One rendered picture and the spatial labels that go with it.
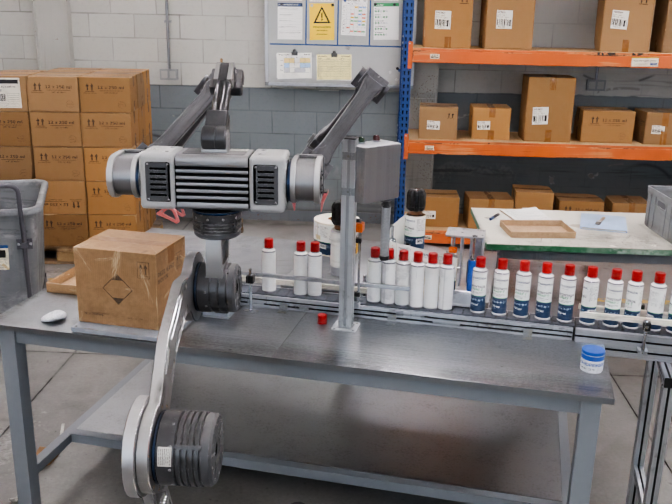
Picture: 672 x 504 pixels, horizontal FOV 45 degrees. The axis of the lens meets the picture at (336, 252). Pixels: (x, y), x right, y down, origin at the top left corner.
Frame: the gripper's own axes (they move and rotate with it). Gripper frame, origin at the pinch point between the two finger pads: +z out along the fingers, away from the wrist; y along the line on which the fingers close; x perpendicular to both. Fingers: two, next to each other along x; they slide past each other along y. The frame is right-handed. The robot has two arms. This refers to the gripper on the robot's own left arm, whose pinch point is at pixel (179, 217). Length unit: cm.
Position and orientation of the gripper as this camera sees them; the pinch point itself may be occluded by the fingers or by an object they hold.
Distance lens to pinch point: 295.0
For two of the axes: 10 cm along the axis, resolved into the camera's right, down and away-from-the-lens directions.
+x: -7.9, 5.8, 2.0
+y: 0.4, -2.8, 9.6
